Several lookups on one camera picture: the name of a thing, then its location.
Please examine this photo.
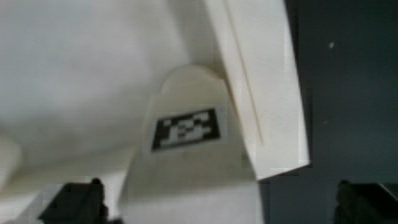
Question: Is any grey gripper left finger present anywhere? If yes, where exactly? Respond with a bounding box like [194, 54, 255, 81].
[24, 178, 109, 224]

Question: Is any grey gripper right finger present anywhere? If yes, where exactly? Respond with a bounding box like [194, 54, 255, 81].
[333, 180, 398, 224]

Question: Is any white table leg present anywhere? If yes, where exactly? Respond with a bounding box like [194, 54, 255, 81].
[119, 65, 263, 224]

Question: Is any white square tabletop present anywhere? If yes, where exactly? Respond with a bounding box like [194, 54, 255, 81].
[0, 0, 310, 224]

